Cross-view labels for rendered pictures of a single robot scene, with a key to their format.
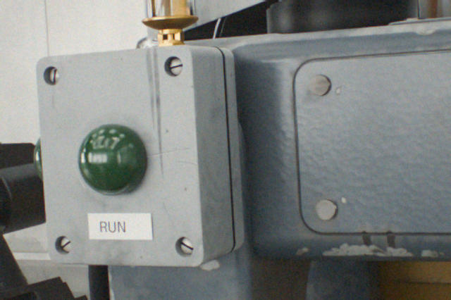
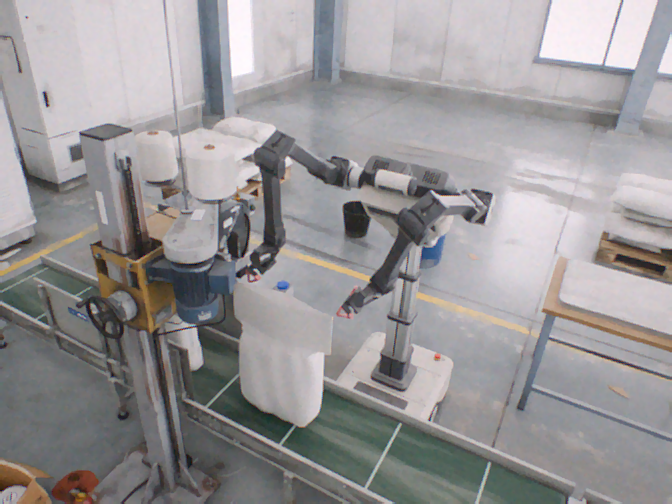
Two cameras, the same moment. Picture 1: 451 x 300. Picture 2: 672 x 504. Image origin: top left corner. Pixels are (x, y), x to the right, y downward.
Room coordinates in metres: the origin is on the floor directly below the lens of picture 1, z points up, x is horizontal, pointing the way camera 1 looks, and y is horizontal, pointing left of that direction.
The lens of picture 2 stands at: (2.39, 0.58, 2.28)
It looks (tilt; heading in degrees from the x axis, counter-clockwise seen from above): 31 degrees down; 184
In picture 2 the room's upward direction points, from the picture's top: 3 degrees clockwise
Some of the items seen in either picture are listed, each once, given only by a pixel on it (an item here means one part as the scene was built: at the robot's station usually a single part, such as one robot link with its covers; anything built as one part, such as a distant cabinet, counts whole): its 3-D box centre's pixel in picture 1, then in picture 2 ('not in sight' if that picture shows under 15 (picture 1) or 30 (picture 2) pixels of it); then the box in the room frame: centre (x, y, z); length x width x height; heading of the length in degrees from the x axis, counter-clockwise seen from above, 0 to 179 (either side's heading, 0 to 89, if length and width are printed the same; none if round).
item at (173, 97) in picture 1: (141, 155); (244, 205); (0.40, 0.04, 1.29); 0.08 x 0.05 x 0.09; 67
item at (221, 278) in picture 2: not in sight; (223, 280); (0.93, 0.09, 1.25); 0.10 x 0.08 x 0.12; 2
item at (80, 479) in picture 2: not in sight; (77, 485); (1.01, -0.69, 0.02); 0.22 x 0.18 x 0.04; 67
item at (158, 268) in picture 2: not in sight; (168, 269); (0.94, -0.10, 1.27); 0.12 x 0.09 x 0.09; 157
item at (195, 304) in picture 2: not in sight; (195, 287); (0.94, -0.01, 1.21); 0.15 x 0.15 x 0.25
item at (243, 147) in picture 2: not in sight; (226, 150); (-2.21, -0.83, 0.56); 0.66 x 0.42 x 0.15; 157
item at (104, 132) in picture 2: not in sight; (106, 131); (0.91, -0.26, 1.76); 0.12 x 0.11 x 0.01; 157
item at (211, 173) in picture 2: not in sight; (211, 170); (0.80, 0.04, 1.61); 0.17 x 0.17 x 0.17
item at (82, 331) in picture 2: not in sight; (111, 342); (0.56, -0.64, 0.54); 1.05 x 0.02 x 0.41; 67
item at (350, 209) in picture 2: not in sight; (356, 220); (-1.80, 0.49, 0.13); 0.30 x 0.30 x 0.26
